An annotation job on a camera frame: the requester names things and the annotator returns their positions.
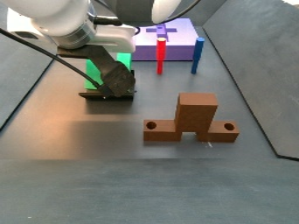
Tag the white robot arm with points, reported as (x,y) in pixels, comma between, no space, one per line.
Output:
(66,22)

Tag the green U-shaped block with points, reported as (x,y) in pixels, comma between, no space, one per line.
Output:
(94,73)

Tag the red cylindrical peg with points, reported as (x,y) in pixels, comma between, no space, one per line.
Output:
(161,54)

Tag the purple board with cross slot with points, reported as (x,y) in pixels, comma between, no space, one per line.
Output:
(181,38)

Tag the black fixture block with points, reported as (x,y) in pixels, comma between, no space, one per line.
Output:
(117,88)

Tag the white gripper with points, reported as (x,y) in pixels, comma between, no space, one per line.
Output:
(115,38)

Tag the blue cylindrical peg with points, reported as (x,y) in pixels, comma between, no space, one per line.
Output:
(197,54)

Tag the brown T-shaped block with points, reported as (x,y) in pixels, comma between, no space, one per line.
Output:
(194,117)

